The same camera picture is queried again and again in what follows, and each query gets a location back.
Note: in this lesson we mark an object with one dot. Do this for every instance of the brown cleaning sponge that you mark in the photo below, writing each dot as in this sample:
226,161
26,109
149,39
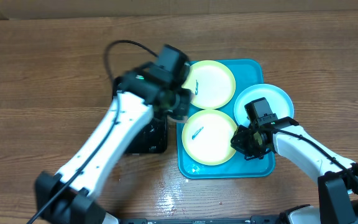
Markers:
178,119

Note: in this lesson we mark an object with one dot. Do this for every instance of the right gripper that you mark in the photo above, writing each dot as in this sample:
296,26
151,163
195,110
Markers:
240,144

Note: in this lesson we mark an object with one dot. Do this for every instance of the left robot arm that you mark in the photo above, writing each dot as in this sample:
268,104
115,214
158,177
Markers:
70,196

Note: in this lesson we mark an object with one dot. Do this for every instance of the yellow plate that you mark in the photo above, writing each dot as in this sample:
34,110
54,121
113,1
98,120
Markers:
206,137
212,83

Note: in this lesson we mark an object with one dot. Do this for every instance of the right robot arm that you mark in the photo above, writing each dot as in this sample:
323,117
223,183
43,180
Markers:
335,176

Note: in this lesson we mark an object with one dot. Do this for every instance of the black wash tray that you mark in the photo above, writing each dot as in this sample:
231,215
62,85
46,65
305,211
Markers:
152,138

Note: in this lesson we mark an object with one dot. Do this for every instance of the light blue plate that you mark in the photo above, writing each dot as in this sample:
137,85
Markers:
279,101

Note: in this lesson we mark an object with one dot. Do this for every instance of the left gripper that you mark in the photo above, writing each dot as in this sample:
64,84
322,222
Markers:
188,98

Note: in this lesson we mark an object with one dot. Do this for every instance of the teal plastic tray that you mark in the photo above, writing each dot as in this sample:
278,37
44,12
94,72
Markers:
247,72

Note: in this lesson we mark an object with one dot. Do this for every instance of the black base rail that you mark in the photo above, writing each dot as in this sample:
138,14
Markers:
256,219

